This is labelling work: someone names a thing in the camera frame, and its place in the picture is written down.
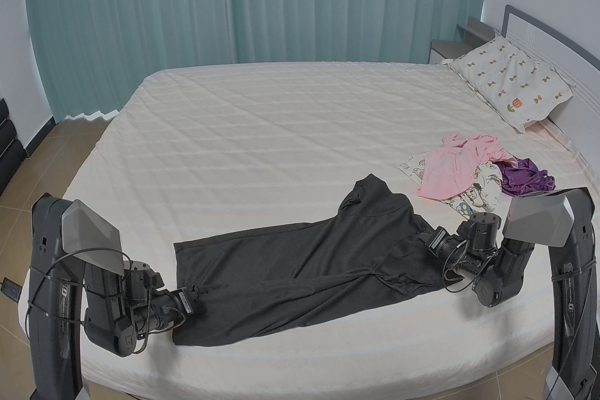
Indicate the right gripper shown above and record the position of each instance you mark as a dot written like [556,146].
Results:
[438,241]

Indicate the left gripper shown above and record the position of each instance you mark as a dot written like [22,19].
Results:
[180,304]

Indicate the black T-shirt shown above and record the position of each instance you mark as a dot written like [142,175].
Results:
[304,267]

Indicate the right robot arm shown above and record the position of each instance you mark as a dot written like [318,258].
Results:
[539,220]

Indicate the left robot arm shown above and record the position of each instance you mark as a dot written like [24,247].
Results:
[103,295]

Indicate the white printed garment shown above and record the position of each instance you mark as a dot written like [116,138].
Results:
[487,187]

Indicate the pink garment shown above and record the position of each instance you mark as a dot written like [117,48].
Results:
[450,168]

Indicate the purple garment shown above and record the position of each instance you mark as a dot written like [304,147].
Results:
[525,178]

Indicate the small black box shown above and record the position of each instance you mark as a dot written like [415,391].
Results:
[11,290]

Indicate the white printed pillow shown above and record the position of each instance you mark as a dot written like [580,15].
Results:
[511,79]

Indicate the grey bedside table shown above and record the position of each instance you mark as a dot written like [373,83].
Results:
[452,46]

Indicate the bed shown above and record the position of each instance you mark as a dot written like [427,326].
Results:
[281,121]

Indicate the black chest of drawers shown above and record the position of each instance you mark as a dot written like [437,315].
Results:
[9,145]

